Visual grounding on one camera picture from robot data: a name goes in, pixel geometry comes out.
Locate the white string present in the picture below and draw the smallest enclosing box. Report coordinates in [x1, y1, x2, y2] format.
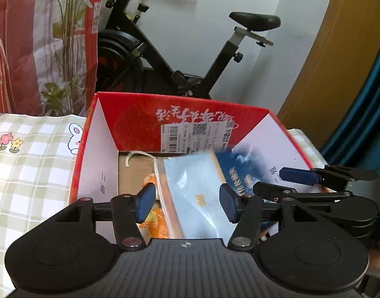
[124, 150, 159, 170]

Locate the black exercise bike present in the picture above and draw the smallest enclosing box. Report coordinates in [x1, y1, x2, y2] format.
[97, 0, 282, 100]

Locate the blue curtain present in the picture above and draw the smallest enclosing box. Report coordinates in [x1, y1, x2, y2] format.
[320, 22, 380, 174]

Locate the red cardboard box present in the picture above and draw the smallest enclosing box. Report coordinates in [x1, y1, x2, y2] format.
[68, 91, 330, 246]

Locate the brown cardboard liner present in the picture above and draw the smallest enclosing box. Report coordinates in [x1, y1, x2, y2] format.
[118, 153, 161, 202]

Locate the orange packet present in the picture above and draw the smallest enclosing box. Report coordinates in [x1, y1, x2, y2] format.
[137, 174, 172, 239]

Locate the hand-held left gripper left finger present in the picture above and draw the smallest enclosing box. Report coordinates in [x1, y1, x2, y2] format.
[55, 183, 157, 252]

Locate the wooden door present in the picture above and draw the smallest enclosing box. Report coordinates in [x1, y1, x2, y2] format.
[275, 0, 380, 131]

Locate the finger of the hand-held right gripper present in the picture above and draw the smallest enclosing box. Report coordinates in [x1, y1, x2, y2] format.
[279, 164, 380, 187]
[253, 182, 353, 205]

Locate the dark blue packet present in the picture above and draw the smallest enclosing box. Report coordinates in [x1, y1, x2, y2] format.
[215, 149, 271, 197]

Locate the light blue packet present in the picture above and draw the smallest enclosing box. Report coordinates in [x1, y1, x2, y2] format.
[156, 150, 240, 239]

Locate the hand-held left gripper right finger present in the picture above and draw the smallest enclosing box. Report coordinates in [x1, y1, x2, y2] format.
[219, 184, 322, 251]

